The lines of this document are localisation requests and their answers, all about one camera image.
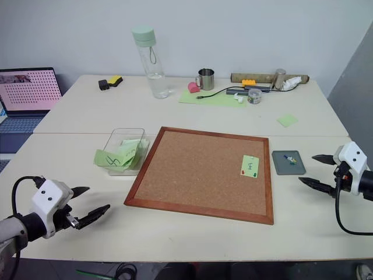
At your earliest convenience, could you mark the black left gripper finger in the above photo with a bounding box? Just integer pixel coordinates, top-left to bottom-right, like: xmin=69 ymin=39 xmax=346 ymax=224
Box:
xmin=71 ymin=186 xmax=91 ymax=201
xmin=76 ymin=204 xmax=111 ymax=230

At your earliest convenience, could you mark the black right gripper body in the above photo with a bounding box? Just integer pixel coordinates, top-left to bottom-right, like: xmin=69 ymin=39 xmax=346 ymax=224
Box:
xmin=333 ymin=161 xmax=352 ymax=193

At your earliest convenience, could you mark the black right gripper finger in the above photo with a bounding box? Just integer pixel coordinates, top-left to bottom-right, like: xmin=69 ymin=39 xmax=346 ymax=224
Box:
xmin=298 ymin=176 xmax=339 ymax=199
xmin=311 ymin=154 xmax=337 ymax=166

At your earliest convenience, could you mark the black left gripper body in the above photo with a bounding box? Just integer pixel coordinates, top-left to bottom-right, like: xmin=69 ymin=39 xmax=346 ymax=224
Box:
xmin=52 ymin=204 xmax=81 ymax=233

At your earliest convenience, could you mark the green note with black scribble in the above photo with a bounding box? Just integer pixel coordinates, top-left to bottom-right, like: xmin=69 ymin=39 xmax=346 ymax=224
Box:
xmin=93 ymin=149 xmax=136 ymax=172

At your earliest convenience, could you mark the blank green sticky note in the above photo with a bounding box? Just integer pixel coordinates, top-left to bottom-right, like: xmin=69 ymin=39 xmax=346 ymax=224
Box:
xmin=276 ymin=113 xmax=299 ymax=128

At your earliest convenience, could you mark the green paper note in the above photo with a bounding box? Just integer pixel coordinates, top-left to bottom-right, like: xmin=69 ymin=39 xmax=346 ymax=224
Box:
xmin=118 ymin=139 xmax=150 ymax=170

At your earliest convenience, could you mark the green note with writing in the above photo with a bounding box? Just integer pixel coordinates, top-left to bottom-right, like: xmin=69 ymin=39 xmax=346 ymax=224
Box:
xmin=240 ymin=155 xmax=261 ymax=179

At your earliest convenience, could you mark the small jar with pins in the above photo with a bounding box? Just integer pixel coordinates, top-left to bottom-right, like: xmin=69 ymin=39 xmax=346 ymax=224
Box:
xmin=247 ymin=88 xmax=262 ymax=105

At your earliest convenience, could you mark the wooden framed cork board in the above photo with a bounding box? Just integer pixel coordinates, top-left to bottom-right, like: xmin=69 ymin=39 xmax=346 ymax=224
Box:
xmin=124 ymin=126 xmax=275 ymax=226

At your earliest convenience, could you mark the grey plastic tray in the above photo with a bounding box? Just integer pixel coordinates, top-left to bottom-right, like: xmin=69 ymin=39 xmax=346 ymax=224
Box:
xmin=271 ymin=150 xmax=307 ymax=176

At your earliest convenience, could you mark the clear plastic box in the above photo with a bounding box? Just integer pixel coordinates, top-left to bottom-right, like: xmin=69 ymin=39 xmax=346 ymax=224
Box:
xmin=96 ymin=127 xmax=157 ymax=177

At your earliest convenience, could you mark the green stick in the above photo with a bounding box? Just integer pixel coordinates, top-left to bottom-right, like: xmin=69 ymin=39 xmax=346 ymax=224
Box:
xmin=76 ymin=269 xmax=118 ymax=280

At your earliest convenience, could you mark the white crumpled tissue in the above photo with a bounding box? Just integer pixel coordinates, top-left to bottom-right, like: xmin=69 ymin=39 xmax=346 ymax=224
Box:
xmin=280 ymin=76 xmax=302 ymax=90

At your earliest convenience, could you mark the grey metal cylinder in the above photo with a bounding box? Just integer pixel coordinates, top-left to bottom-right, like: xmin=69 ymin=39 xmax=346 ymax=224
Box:
xmin=271 ymin=68 xmax=287 ymax=90

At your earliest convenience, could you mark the grey shoe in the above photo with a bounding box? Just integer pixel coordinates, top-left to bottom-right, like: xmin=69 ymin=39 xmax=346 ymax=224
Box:
xmin=356 ymin=263 xmax=373 ymax=280

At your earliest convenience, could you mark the grey usb hub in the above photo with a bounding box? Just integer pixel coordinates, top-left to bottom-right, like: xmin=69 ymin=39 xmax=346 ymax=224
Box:
xmin=226 ymin=85 xmax=272 ymax=96

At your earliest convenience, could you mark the open laptop with pink screen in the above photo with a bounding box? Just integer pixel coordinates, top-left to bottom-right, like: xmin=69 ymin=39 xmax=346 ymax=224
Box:
xmin=0 ymin=67 xmax=64 ymax=153

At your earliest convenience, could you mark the yellow and black eraser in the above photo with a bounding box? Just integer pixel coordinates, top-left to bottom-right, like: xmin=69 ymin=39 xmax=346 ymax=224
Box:
xmin=107 ymin=75 xmax=124 ymax=88

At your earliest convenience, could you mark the light green paper sheet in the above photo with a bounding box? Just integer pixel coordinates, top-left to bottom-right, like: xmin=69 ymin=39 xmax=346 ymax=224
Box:
xmin=178 ymin=87 xmax=248 ymax=109

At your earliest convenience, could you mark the steel mug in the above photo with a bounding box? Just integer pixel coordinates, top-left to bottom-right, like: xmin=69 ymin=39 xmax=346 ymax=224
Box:
xmin=194 ymin=68 xmax=216 ymax=91

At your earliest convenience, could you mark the clear bottle with green lid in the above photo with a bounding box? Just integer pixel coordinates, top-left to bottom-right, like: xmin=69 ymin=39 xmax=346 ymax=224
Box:
xmin=131 ymin=25 xmax=171 ymax=100

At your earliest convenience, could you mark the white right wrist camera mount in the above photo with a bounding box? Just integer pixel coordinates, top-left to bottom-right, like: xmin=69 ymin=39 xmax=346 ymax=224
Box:
xmin=333 ymin=141 xmax=369 ymax=196

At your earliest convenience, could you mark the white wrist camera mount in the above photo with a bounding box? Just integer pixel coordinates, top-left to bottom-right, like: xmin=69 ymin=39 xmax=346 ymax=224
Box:
xmin=30 ymin=179 xmax=74 ymax=240
xmin=333 ymin=141 xmax=369 ymax=196

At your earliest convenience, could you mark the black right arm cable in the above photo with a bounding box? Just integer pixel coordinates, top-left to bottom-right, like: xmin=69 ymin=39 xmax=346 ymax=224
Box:
xmin=334 ymin=174 xmax=373 ymax=236

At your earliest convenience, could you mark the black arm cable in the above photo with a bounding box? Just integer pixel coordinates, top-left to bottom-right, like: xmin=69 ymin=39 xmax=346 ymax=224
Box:
xmin=10 ymin=176 xmax=45 ymax=280
xmin=334 ymin=174 xmax=373 ymax=236

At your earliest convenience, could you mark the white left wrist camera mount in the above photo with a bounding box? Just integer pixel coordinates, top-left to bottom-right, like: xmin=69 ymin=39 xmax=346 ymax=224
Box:
xmin=30 ymin=179 xmax=74 ymax=240

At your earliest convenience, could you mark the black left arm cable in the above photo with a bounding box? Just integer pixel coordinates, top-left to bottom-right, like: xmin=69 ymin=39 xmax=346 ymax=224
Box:
xmin=10 ymin=176 xmax=45 ymax=280

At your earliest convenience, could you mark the coiled black cable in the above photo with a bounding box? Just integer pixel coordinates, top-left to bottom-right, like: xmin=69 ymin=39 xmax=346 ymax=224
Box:
xmin=114 ymin=262 xmax=138 ymax=280

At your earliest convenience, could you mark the black usb cable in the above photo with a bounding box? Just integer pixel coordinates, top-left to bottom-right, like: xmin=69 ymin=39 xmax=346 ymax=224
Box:
xmin=196 ymin=86 xmax=249 ymax=101

